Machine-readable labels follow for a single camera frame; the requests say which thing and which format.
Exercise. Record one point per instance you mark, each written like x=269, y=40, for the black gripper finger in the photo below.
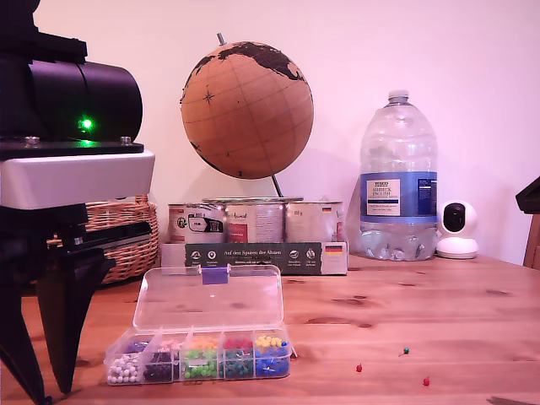
x=19, y=337
x=69, y=316
x=531, y=196

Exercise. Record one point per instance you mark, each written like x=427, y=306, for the green round-head pin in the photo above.
x=406, y=350

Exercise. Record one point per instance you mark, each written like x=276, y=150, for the heap of purple pins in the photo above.
x=135, y=347

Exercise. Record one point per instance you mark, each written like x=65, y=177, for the heap of white pins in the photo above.
x=122, y=371

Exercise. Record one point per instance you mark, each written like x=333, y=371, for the heap of black pins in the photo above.
x=158, y=372

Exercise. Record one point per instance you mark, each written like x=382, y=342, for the heap of pink pins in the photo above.
x=171, y=345

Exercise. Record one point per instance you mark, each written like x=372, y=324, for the heap of orange pins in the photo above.
x=205, y=342

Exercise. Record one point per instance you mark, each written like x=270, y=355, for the heap of light green pins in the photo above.
x=200, y=371

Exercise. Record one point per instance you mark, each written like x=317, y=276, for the heap of red pins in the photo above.
x=237, y=342

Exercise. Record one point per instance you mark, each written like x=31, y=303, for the heap of dark green pins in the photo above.
x=237, y=369

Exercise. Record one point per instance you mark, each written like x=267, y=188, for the heap of yellow pins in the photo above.
x=267, y=341

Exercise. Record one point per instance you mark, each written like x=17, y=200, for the heap of blue pins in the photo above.
x=270, y=365

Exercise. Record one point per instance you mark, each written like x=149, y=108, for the clear plastic pin organizer box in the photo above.
x=211, y=295

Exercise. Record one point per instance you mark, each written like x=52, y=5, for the large clear water bottle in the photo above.
x=398, y=139

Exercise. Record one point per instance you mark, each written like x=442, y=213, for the cardboard tray with dark label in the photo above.
x=253, y=257

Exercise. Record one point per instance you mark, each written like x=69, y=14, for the cork globe on metal stand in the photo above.
x=249, y=114

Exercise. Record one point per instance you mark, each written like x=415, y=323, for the small white round camera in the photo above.
x=457, y=249

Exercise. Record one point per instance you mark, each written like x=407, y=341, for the arm's pale camera box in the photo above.
x=76, y=181

